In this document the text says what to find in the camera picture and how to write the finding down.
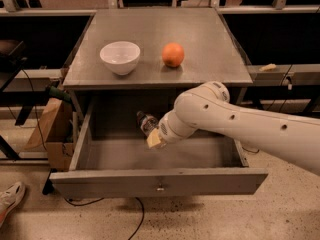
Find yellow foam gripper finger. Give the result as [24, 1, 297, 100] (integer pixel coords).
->
[147, 128, 165, 148]

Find clear plastic water bottle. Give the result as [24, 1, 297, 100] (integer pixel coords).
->
[137, 111, 158, 137]

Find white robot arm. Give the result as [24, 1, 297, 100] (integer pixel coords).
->
[147, 81, 320, 175]

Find open grey top drawer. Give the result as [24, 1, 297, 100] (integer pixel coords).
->
[50, 94, 268, 199]

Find grey cabinet with drawer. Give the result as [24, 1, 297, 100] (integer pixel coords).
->
[62, 7, 254, 122]

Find orange fruit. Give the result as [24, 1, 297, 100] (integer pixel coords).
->
[162, 42, 184, 68]

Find white ceramic bowl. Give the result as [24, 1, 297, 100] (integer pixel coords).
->
[100, 41, 141, 75]

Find cardboard box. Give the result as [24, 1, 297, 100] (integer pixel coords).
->
[25, 98, 74, 171]

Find yellow foam scrap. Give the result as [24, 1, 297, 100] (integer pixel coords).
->
[259, 63, 277, 72]

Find white sneaker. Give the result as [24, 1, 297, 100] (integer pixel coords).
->
[0, 182, 26, 227]

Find black floor cable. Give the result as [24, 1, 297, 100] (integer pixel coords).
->
[63, 197, 146, 240]

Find green handled tool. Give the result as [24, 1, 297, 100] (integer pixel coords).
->
[46, 86, 72, 104]

